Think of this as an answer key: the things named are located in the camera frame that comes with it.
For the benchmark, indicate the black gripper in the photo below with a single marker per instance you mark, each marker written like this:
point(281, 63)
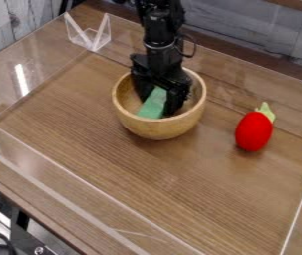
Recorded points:
point(161, 69)

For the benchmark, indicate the green rectangular block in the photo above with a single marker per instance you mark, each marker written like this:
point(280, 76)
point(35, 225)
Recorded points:
point(153, 104)

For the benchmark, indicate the light wooden bowl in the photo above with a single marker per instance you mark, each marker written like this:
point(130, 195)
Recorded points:
point(166, 128)

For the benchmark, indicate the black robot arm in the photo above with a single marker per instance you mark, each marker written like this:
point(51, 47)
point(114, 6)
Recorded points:
point(162, 17)

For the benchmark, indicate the red plush strawberry toy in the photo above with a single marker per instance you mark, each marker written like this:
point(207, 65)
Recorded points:
point(254, 128)

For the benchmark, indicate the black metal table leg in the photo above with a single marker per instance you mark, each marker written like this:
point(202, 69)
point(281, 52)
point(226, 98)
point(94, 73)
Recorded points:
point(25, 243)

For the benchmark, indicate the clear acrylic corner bracket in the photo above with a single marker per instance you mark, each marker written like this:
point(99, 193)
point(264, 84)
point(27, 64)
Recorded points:
point(88, 38)

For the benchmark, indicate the clear acrylic tray wall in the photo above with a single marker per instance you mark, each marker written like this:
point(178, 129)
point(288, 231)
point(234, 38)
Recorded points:
point(94, 223)

